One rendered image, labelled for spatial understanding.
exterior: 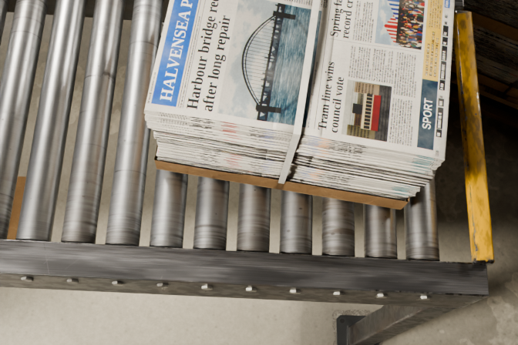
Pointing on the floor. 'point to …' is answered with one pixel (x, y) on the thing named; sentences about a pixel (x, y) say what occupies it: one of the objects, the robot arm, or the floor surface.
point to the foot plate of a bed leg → (341, 319)
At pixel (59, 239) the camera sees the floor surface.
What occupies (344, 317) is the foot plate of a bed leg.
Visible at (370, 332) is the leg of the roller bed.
